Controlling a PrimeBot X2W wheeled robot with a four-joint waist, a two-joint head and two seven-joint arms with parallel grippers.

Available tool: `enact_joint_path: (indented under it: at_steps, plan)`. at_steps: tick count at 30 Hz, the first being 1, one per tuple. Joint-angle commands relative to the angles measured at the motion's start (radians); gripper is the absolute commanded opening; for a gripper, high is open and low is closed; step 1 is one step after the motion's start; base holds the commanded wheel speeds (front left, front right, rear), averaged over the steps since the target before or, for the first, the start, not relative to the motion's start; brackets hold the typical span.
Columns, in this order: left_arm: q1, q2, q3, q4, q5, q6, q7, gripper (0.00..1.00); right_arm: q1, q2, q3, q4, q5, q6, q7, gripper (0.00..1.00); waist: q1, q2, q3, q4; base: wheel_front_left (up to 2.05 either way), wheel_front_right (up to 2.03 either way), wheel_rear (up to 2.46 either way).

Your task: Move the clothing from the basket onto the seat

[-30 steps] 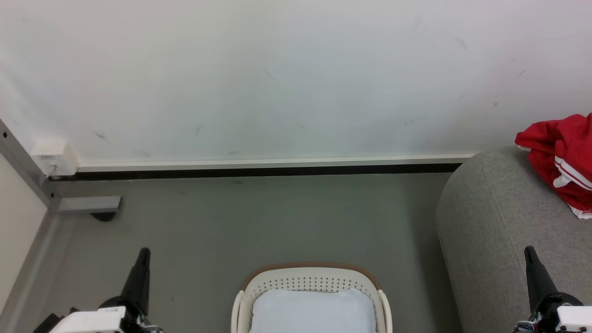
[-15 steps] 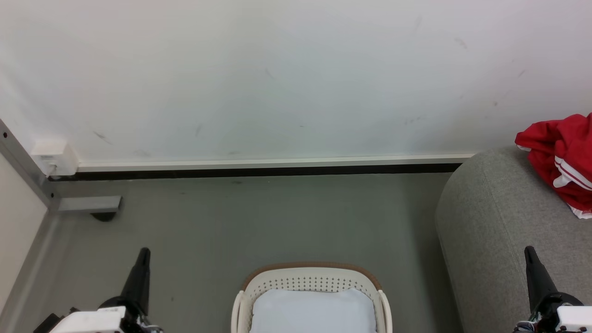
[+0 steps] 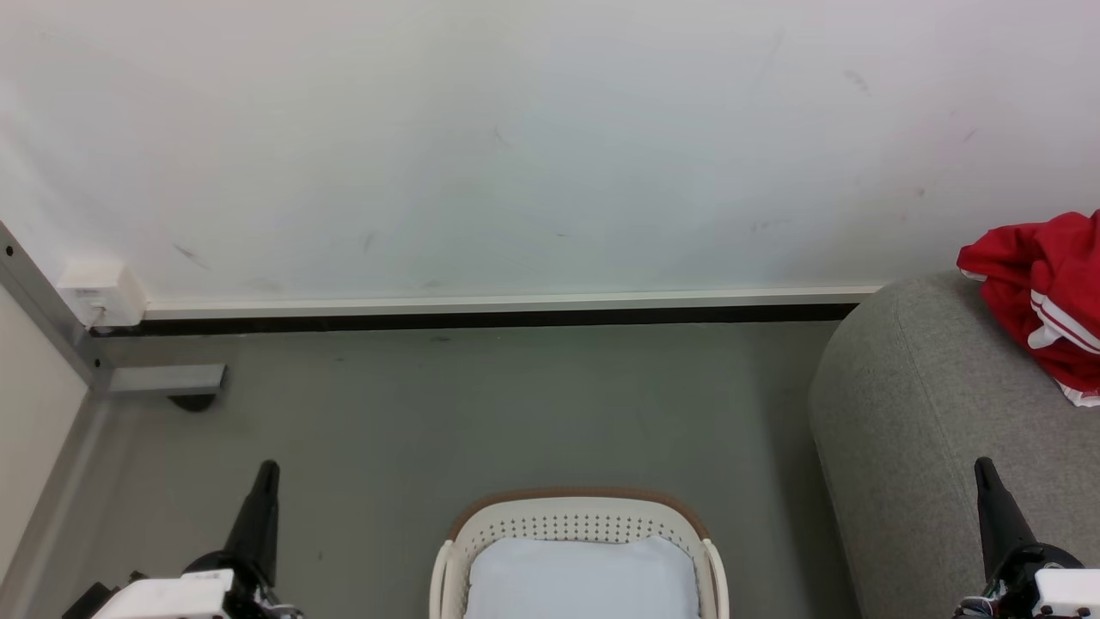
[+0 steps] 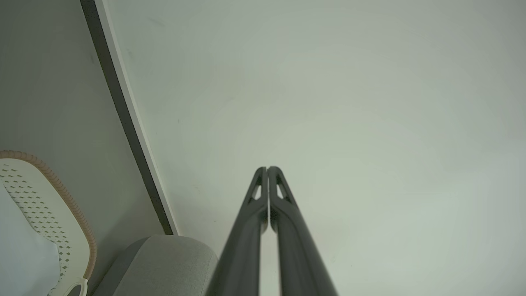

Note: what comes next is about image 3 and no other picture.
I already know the white wall socket box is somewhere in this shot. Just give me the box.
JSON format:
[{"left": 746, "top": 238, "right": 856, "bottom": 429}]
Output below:
[{"left": 58, "top": 260, "right": 150, "bottom": 330}]

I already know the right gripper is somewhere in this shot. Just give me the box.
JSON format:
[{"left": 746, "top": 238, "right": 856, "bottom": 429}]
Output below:
[{"left": 954, "top": 458, "right": 1086, "bottom": 619}]

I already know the grey fabric sofa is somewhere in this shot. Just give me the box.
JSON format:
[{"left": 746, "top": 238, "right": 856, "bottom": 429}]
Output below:
[{"left": 808, "top": 271, "right": 1100, "bottom": 619}]

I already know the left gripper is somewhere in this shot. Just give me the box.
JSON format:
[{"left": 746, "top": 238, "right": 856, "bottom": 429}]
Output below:
[{"left": 182, "top": 461, "right": 303, "bottom": 619}]

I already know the white and black baseboard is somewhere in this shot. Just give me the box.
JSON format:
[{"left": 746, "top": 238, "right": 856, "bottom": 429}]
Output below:
[{"left": 90, "top": 286, "right": 886, "bottom": 338}]

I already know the beige partition panel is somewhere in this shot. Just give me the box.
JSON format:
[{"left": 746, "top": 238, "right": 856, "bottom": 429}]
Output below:
[{"left": 0, "top": 284, "right": 90, "bottom": 587}]

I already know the white laundry basket brown rim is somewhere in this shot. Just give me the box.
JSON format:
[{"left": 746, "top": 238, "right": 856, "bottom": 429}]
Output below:
[{"left": 429, "top": 487, "right": 730, "bottom": 619}]

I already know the red garment with white stripes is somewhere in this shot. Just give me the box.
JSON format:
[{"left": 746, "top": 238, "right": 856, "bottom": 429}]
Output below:
[{"left": 956, "top": 209, "right": 1100, "bottom": 408}]

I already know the pale blue clothing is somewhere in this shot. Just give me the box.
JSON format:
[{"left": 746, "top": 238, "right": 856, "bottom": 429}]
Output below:
[{"left": 464, "top": 535, "right": 701, "bottom": 619}]

